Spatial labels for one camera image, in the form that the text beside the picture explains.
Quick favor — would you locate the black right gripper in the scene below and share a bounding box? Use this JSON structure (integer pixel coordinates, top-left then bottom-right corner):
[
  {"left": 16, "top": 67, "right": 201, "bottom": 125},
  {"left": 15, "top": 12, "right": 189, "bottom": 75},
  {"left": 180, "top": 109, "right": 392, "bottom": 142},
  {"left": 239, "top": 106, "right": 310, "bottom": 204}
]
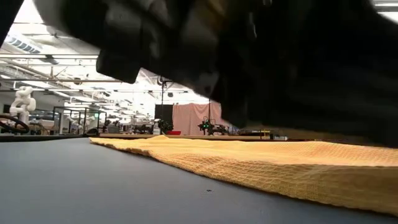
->
[{"left": 95, "top": 0, "right": 256, "bottom": 128}]

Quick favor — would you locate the yellow waffle towel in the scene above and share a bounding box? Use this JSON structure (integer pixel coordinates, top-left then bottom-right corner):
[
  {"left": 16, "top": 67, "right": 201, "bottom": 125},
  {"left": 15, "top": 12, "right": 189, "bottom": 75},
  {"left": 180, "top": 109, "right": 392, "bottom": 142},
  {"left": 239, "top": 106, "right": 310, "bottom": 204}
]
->
[{"left": 89, "top": 135, "right": 398, "bottom": 217}]

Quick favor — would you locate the small black monitor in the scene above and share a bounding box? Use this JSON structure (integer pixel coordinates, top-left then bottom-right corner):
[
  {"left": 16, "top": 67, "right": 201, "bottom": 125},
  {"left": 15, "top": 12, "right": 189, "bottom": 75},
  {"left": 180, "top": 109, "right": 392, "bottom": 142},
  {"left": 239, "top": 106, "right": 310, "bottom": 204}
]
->
[{"left": 154, "top": 104, "right": 174, "bottom": 124}]

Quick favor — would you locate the pink curtain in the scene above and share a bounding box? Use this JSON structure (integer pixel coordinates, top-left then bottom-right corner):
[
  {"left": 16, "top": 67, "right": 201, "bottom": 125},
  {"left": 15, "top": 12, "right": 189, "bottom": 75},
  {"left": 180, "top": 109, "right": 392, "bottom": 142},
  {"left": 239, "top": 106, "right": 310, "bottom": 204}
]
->
[{"left": 172, "top": 101, "right": 231, "bottom": 136}]

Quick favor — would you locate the wooden table board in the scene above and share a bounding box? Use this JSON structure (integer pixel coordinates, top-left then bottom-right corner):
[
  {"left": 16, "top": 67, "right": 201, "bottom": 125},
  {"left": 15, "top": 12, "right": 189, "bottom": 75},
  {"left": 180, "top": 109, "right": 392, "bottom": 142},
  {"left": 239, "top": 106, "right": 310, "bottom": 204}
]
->
[{"left": 98, "top": 133, "right": 271, "bottom": 140}]

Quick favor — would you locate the dark hoop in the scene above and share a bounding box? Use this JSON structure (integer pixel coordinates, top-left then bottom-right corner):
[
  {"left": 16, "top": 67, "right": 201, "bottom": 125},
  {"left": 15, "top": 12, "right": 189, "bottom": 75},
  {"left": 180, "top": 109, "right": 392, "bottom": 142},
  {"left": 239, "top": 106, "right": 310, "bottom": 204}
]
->
[{"left": 0, "top": 114, "right": 31, "bottom": 135}]

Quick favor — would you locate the small black robot green light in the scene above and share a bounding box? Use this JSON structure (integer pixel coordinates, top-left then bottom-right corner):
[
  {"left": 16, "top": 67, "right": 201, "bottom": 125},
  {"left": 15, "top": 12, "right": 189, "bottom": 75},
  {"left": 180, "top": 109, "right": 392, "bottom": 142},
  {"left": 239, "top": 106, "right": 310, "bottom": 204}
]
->
[{"left": 197, "top": 117, "right": 229, "bottom": 136}]

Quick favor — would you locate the black stand frame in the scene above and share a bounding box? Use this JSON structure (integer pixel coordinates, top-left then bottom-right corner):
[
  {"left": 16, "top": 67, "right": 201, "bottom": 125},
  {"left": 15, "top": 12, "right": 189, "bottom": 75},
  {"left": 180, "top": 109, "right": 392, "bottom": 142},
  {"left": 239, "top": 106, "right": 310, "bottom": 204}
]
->
[{"left": 157, "top": 76, "right": 175, "bottom": 106}]

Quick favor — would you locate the black cage frame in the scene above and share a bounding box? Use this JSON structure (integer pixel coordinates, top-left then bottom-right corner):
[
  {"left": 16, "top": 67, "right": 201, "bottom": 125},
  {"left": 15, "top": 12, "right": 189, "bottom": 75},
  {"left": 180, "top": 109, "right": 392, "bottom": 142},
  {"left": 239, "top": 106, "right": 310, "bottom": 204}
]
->
[{"left": 52, "top": 106, "right": 107, "bottom": 135}]

